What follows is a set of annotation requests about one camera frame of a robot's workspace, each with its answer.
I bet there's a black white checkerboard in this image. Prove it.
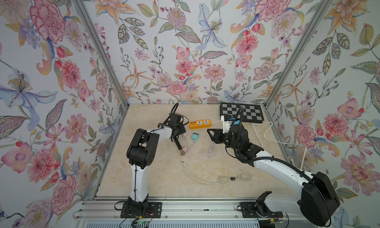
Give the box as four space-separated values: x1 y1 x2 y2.
220 102 264 124

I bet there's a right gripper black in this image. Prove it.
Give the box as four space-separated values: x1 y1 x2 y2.
208 128 241 154

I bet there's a white power strip cord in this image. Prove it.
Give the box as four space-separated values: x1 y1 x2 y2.
210 120 308 171

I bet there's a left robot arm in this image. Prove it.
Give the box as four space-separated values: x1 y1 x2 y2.
126 103 188 213

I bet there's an aluminium front rail frame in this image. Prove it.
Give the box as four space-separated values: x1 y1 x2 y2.
73 196 314 228

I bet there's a white usb charging cable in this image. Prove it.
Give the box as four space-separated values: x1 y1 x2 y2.
186 135 217 162

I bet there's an orange power strip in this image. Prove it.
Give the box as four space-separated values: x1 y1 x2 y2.
189 119 212 130

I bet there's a beige bundled cable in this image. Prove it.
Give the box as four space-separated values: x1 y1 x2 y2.
180 161 252 185

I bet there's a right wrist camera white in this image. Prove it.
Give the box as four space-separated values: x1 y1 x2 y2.
221 115 239 134

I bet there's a teal usb charger adapter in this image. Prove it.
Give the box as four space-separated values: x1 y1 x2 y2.
192 133 199 141

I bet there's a black electric toothbrush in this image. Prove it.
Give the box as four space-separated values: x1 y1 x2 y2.
174 137 182 150

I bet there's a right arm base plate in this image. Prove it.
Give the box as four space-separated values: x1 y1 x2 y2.
237 202 284 219

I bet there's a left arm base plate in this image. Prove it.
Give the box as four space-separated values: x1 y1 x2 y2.
120 202 162 219

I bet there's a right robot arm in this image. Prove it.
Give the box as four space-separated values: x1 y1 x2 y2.
207 107 340 227

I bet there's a pink charger adapter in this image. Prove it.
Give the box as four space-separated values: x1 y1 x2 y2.
180 146 190 156

